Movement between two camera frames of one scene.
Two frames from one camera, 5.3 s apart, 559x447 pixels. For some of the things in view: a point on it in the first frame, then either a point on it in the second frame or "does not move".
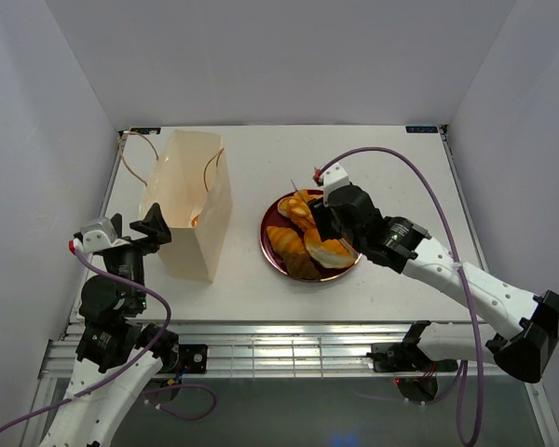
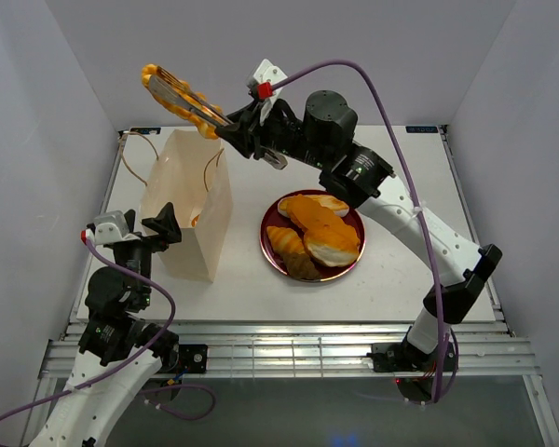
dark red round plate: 274,218 does not move
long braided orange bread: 296,207 -> 177,97
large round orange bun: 331,253 does not move
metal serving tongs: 342,240 -> 169,85
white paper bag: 189,182 does not move
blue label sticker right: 421,129 does not move
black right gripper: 321,214 -> 247,134
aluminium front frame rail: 266,347 does not move
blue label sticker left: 146,130 does not move
